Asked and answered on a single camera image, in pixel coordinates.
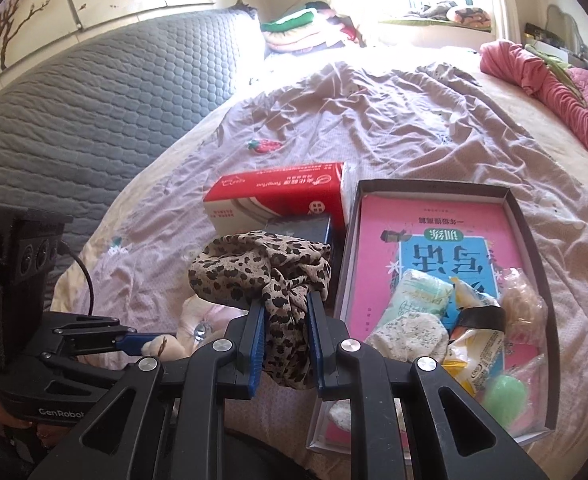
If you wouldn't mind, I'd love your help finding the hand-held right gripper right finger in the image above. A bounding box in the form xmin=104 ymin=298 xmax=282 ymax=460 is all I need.
xmin=306 ymin=290 xmax=550 ymax=480

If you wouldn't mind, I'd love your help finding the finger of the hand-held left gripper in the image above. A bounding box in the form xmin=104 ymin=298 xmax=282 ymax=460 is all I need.
xmin=36 ymin=335 xmax=149 ymax=391
xmin=51 ymin=316 xmax=139 ymax=343

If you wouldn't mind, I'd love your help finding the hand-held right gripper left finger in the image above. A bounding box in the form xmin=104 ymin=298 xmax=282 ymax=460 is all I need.
xmin=26 ymin=299 xmax=267 ymax=480

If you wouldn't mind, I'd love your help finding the cream plush toy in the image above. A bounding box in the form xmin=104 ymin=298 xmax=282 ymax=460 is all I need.
xmin=141 ymin=332 xmax=209 ymax=361

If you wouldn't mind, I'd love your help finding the leopard print scrunchie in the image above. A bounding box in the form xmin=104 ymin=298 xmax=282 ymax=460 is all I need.
xmin=188 ymin=230 xmax=333 ymax=391

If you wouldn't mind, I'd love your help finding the white floral scrunchie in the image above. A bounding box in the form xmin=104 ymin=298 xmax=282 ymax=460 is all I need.
xmin=364 ymin=310 xmax=447 ymax=361

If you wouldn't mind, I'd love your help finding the yellow snack packet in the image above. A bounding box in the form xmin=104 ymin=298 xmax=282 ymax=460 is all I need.
xmin=441 ymin=280 xmax=507 ymax=396

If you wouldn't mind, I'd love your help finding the dark cardboard box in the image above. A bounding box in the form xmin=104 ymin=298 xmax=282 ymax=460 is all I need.
xmin=306 ymin=178 xmax=560 ymax=453

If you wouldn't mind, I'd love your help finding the pink towel packet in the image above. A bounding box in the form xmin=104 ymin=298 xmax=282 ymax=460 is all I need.
xmin=181 ymin=295 xmax=249 ymax=356

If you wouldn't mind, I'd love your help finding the green white tissue packet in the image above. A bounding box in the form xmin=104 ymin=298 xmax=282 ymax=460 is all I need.
xmin=381 ymin=268 xmax=455 ymax=333

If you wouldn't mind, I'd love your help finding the pink book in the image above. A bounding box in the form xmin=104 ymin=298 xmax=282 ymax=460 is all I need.
xmin=324 ymin=192 xmax=550 ymax=443

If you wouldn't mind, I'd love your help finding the red tissue pack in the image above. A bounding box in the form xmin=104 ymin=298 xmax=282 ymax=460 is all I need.
xmin=203 ymin=161 xmax=352 ymax=233

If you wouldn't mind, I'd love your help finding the black fabric band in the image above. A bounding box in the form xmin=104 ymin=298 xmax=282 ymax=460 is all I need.
xmin=456 ymin=305 xmax=507 ymax=333

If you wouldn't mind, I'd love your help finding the green ball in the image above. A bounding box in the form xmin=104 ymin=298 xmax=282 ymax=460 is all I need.
xmin=484 ymin=375 xmax=527 ymax=418

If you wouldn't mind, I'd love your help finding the small clear bag beige item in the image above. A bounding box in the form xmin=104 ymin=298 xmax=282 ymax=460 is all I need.
xmin=496 ymin=267 xmax=547 ymax=346

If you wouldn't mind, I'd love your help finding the grey quilted mattress pad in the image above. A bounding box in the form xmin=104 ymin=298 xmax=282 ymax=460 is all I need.
xmin=0 ymin=7 xmax=267 ymax=271

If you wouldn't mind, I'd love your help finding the mauve printed blanket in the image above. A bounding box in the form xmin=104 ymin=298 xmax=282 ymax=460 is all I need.
xmin=48 ymin=60 xmax=588 ymax=480

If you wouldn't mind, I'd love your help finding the cream bed sheet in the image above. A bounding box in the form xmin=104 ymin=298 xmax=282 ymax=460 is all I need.
xmin=48 ymin=50 xmax=588 ymax=321

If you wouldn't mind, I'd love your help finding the stack of folded blankets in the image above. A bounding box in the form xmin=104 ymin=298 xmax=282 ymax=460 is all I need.
xmin=259 ymin=2 xmax=369 ymax=53

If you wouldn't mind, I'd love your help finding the green window sill mat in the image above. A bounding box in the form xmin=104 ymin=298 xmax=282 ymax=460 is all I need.
xmin=379 ymin=19 xmax=492 ymax=33

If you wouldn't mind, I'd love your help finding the pink quilt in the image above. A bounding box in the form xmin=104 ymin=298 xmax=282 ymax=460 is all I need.
xmin=479 ymin=39 xmax=588 ymax=176

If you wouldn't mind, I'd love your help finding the brown patterned cushion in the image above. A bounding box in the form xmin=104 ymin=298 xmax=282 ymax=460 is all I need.
xmin=446 ymin=5 xmax=492 ymax=31

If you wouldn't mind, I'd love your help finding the arched vanity mirror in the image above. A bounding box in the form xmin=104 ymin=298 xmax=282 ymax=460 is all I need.
xmin=546 ymin=4 xmax=582 ymax=58

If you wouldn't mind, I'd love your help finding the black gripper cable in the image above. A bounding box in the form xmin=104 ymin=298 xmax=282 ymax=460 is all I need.
xmin=58 ymin=245 xmax=97 ymax=318

